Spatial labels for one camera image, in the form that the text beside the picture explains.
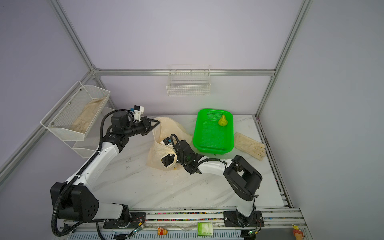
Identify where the translucent beige plastic bag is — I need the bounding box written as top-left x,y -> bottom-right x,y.
146,116 -> 193,171

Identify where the green fake pear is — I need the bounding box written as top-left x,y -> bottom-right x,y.
218,115 -> 228,127

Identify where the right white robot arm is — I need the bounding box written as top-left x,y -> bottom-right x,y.
161,137 -> 263,228

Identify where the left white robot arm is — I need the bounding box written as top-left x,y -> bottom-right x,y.
50,109 -> 160,237

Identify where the green plastic basket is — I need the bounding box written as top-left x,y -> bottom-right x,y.
193,109 -> 234,155

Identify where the white lower mesh shelf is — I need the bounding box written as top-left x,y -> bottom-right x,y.
64,107 -> 114,159

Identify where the white mesh shelf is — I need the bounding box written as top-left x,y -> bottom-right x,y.
40,81 -> 110,142
64,107 -> 114,159

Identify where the white upper mesh shelf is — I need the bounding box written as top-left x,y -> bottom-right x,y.
40,81 -> 110,142

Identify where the small orange toy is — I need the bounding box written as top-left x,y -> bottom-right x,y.
157,227 -> 168,236

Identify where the yellow red toy figure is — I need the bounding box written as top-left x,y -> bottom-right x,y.
293,225 -> 304,240

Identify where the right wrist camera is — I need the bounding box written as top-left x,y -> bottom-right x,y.
161,137 -> 174,148

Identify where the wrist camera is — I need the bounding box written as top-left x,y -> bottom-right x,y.
161,137 -> 174,148
130,105 -> 144,122

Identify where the black corrugated cable left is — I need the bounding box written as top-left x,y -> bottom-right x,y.
97,109 -> 130,151

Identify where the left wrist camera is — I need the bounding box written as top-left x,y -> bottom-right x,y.
130,105 -> 144,122

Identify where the white wire wall basket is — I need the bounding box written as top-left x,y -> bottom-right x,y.
166,65 -> 211,97

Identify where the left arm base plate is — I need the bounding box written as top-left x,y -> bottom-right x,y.
103,212 -> 147,229

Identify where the green box on rail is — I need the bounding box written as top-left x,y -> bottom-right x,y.
198,222 -> 214,237

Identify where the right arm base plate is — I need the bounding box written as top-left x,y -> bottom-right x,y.
223,210 -> 265,228

